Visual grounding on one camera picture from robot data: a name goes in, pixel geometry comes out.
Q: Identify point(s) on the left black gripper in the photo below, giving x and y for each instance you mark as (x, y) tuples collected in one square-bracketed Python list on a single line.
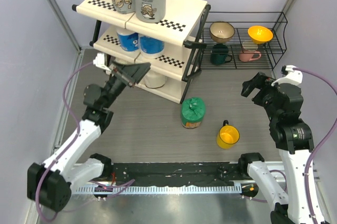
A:
[(131, 73)]

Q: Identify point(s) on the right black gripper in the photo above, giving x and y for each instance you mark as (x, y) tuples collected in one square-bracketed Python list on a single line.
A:
[(260, 80)]

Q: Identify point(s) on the cream paper towel roll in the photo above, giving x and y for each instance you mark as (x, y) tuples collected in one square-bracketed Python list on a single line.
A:
[(154, 80), (123, 62)]

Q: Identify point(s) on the green paper towel roll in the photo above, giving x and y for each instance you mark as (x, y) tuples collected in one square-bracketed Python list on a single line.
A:
[(192, 112)]

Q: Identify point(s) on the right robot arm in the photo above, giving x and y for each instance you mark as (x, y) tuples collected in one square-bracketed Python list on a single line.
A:
[(294, 140)]

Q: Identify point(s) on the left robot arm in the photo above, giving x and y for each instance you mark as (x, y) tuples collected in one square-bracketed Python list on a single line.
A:
[(51, 183)]

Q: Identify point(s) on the cream checkered three-tier shelf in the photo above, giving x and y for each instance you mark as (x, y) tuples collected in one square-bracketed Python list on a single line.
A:
[(180, 30)]

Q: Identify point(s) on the pink mug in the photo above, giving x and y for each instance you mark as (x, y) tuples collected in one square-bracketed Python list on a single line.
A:
[(249, 52)]

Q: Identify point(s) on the dark green mug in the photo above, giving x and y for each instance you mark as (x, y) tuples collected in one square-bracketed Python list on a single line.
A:
[(220, 55)]

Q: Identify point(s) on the yellow enamel mug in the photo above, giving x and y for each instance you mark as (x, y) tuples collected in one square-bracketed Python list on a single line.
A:
[(227, 136)]

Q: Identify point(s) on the yellow orange bowl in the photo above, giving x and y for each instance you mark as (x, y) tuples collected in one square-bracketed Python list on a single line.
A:
[(259, 34)]

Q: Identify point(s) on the beige brown bowl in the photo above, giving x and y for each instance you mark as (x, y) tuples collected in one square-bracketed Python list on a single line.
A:
[(221, 32)]

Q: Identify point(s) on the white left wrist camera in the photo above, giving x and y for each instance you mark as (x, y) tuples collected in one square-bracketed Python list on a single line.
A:
[(100, 61)]

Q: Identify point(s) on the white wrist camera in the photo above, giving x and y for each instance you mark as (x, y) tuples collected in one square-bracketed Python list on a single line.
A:
[(290, 76), (100, 61)]

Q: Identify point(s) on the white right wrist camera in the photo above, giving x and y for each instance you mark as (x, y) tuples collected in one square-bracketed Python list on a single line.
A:
[(290, 76)]

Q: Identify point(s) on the black wire rack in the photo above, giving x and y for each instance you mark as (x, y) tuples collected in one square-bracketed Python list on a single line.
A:
[(271, 51)]

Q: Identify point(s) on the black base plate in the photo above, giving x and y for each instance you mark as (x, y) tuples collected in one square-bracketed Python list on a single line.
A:
[(179, 174)]

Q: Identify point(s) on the white slotted cable duct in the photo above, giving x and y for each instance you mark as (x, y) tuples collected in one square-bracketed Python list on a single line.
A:
[(153, 190)]

